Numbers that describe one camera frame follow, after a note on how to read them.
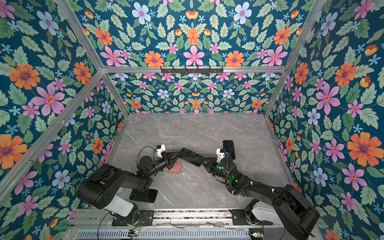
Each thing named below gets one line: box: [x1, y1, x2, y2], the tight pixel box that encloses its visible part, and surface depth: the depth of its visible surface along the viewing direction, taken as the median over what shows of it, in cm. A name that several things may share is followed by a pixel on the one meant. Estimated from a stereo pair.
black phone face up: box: [178, 147, 205, 167], surface depth 80 cm
